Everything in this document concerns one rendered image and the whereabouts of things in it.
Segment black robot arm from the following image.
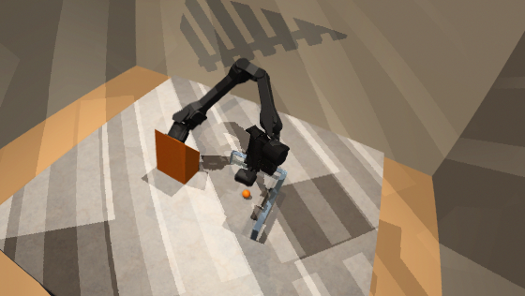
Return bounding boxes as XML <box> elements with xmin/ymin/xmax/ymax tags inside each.
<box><xmin>165</xmin><ymin>58</ymin><xmax>290</xmax><ymax>176</ymax></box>

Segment clear l-shaped low wall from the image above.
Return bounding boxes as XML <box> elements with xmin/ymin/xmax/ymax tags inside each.
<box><xmin>230</xmin><ymin>154</ymin><xmax>285</xmax><ymax>235</ymax></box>

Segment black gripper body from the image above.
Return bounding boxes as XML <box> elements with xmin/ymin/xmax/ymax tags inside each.
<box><xmin>234</xmin><ymin>148</ymin><xmax>264</xmax><ymax>187</ymax></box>

